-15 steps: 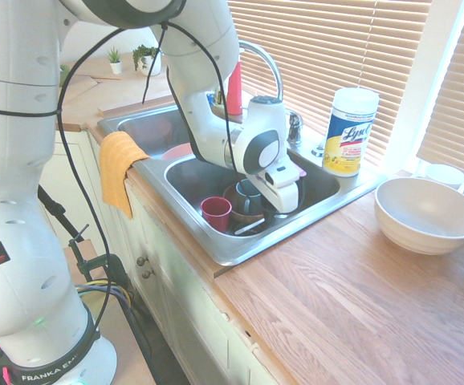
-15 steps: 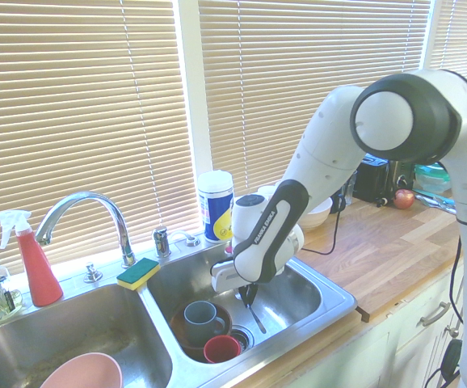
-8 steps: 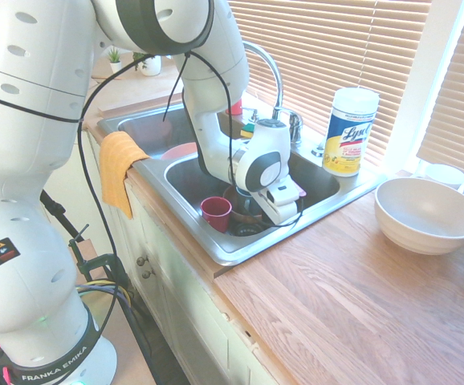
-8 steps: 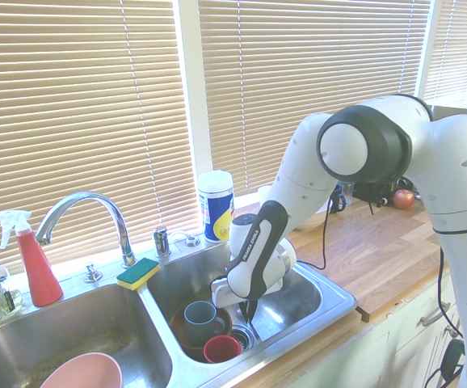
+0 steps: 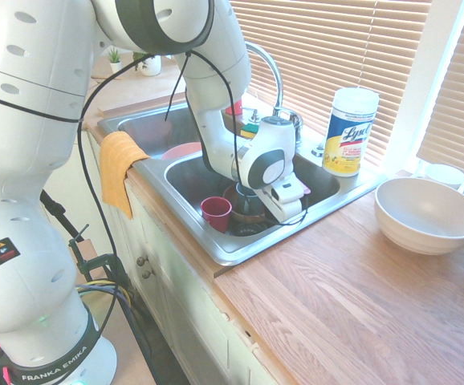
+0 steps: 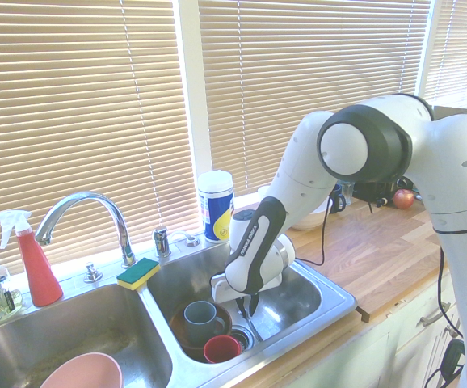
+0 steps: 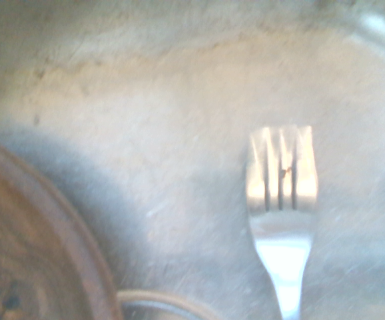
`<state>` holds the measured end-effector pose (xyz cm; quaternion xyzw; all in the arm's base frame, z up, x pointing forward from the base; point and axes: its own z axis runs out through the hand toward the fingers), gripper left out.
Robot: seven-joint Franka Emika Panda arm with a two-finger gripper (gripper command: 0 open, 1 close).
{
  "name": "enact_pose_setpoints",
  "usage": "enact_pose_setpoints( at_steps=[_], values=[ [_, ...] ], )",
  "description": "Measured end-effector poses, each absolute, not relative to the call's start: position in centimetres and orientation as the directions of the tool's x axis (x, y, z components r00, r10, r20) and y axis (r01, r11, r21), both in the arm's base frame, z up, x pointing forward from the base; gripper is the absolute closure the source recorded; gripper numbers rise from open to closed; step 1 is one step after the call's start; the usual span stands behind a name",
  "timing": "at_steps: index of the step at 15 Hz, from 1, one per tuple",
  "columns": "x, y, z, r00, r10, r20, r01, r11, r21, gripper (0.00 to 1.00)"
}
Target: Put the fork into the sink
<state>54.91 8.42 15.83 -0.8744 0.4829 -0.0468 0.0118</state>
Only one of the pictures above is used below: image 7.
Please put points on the silver metal fork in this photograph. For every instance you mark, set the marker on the silver metal fork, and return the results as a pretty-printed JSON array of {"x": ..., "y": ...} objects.
[{"x": 280, "y": 200}]

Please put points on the stainless steel double sink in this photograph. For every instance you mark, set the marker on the stainless steel double sink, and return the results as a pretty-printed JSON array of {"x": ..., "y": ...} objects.
[{"x": 179, "y": 100}]

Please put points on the brown wooden bowl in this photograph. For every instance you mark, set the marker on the brown wooden bowl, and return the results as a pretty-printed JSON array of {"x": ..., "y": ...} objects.
[{"x": 36, "y": 240}]

